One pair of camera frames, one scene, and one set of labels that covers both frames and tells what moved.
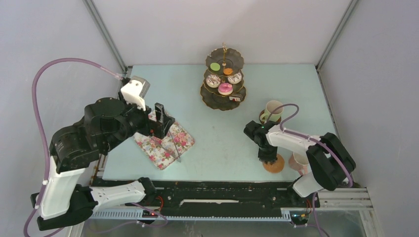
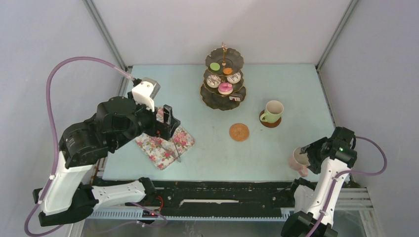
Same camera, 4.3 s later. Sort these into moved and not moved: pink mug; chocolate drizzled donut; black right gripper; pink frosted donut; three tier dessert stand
Moved: black right gripper
Not moved: pink mug; chocolate drizzled donut; pink frosted donut; three tier dessert stand
